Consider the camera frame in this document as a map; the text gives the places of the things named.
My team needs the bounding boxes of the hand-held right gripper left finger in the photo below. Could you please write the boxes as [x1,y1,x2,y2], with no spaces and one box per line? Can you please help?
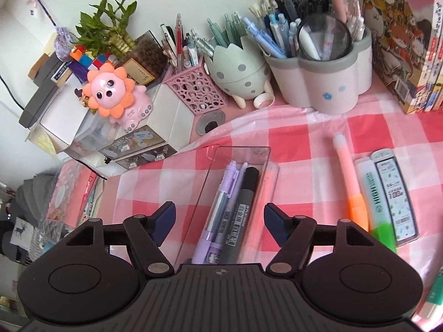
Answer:
[64,201,177,277]

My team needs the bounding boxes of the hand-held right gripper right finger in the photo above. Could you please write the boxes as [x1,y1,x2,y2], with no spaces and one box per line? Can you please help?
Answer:
[264,203,381,277]

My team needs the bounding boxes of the black marker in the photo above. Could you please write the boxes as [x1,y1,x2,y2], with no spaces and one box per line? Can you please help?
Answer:
[221,167,259,263]

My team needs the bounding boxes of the clear plastic pen box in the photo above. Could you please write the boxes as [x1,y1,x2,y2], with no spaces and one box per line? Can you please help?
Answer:
[173,146,281,267]

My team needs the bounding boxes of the clear purple cartoon pen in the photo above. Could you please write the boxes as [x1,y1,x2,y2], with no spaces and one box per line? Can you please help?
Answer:
[204,230,229,264]

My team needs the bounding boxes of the orange cap highlighter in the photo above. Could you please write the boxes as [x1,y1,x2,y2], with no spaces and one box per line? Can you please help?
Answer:
[332,132,370,232]

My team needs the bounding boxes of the green cap highlighter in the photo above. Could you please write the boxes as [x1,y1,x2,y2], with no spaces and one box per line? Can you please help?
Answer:
[354,157,398,254]

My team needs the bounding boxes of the white green glue stick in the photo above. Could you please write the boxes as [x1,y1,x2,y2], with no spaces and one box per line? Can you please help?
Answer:
[417,273,443,319]

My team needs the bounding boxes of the light blue pen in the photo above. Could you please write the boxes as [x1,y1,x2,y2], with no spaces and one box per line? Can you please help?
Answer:
[208,162,248,246]

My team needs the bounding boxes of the pink checkered tablecloth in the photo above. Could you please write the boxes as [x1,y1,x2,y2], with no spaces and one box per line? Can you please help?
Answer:
[66,92,443,332]

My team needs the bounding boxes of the pink patterned box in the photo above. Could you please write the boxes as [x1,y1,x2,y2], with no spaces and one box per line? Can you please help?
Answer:
[45,162,104,229]

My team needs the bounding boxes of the grey desk grommet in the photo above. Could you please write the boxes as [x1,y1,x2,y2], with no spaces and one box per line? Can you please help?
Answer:
[197,111,225,135]

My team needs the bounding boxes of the white desk drawer organizer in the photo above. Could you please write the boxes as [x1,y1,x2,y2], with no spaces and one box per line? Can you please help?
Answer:
[97,83,198,177]

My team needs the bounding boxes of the clear plastic drawer box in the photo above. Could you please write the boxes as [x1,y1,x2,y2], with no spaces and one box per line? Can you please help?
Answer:
[71,111,118,153]

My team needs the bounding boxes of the small white tape roll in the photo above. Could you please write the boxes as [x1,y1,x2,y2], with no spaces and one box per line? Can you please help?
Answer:
[253,93,275,108]

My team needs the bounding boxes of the grey cloth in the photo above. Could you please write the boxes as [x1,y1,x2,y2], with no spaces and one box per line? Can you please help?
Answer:
[14,175,59,215]

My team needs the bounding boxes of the pink perforated pen holder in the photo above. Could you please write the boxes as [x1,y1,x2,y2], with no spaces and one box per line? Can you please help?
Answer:
[163,65,229,115]

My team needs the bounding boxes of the pink lion toy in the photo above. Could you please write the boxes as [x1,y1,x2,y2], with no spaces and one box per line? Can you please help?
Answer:
[74,65,154,134]

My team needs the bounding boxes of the deer picture card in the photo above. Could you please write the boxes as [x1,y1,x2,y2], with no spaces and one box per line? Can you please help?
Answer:
[10,216,36,250]

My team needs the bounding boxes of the white grey flower pen holder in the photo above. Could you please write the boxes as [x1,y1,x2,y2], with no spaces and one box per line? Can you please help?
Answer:
[265,28,372,115]

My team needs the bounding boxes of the white storage box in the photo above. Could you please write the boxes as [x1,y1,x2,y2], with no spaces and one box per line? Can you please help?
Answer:
[29,83,91,156]

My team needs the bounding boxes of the green egg pen holder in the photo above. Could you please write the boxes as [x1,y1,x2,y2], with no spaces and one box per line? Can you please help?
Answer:
[204,36,274,108]

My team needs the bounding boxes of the clear vase with brown pebbles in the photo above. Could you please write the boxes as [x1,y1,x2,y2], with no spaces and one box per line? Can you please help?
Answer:
[123,30,170,87]

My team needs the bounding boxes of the cluster of mixed pens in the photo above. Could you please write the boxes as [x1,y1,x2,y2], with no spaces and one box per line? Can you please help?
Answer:
[159,14,215,73]

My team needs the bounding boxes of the dark grey box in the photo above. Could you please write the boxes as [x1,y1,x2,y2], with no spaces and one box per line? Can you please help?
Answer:
[19,53,75,128]

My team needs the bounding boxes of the colourful puzzle cube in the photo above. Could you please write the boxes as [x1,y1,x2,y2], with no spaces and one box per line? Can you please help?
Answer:
[69,45,115,73]

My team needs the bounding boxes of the magnifying glass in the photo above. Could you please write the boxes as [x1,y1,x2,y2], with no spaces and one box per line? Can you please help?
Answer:
[298,12,354,61]

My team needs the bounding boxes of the cluster of grey-green pens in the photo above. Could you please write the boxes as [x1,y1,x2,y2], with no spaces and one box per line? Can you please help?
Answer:
[206,12,250,47]

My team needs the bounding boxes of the green bamboo plant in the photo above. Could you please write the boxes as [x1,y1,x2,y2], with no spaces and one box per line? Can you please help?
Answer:
[74,0,139,59]

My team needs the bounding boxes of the purple sachet pouch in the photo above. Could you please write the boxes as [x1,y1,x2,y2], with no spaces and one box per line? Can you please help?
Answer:
[53,26,76,62]

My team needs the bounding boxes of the cluster of blue black pens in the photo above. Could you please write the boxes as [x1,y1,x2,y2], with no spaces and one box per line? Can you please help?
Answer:
[242,0,367,59]

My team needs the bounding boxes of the row of pink books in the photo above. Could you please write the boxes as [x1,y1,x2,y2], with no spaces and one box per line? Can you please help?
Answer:
[363,0,440,115]

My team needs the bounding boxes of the pink cartoon comic book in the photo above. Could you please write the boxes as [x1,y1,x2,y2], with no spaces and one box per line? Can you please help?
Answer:
[429,38,443,109]

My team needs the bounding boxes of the black cable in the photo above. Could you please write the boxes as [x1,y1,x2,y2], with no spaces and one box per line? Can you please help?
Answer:
[0,72,27,112]

